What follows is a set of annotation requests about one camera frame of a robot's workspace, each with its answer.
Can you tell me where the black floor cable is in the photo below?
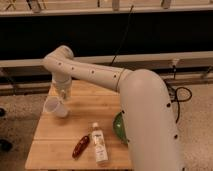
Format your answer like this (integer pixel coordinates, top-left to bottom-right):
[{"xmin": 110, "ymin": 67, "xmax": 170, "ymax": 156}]
[{"xmin": 164, "ymin": 83, "xmax": 193, "ymax": 124}]

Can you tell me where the red brown pepper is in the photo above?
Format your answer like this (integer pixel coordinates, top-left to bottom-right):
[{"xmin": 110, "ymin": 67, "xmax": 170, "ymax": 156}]
[{"xmin": 72, "ymin": 135, "xmax": 90, "ymax": 159}]

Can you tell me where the wooden folding table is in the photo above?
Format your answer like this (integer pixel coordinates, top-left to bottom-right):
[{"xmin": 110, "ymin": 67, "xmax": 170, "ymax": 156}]
[{"xmin": 25, "ymin": 81, "xmax": 132, "ymax": 171}]

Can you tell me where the black hanging cable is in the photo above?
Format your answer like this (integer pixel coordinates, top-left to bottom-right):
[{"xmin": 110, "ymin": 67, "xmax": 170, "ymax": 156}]
[{"xmin": 109, "ymin": 4, "xmax": 135, "ymax": 66}]

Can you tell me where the green bowl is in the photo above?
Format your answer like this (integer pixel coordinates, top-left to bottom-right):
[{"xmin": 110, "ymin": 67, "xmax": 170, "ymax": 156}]
[{"xmin": 113, "ymin": 112, "xmax": 128, "ymax": 145}]

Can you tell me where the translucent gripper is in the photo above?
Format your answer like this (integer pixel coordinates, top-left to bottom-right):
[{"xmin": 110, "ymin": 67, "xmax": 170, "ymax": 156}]
[{"xmin": 52, "ymin": 80, "xmax": 71, "ymax": 100}]

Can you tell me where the clear plastic bottle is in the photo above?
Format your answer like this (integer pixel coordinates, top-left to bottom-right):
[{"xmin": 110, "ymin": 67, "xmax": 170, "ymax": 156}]
[{"xmin": 92, "ymin": 122, "xmax": 108, "ymax": 165}]

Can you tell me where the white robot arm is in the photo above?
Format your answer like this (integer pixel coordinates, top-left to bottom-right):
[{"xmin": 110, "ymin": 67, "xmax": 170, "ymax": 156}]
[{"xmin": 43, "ymin": 45, "xmax": 186, "ymax": 171}]

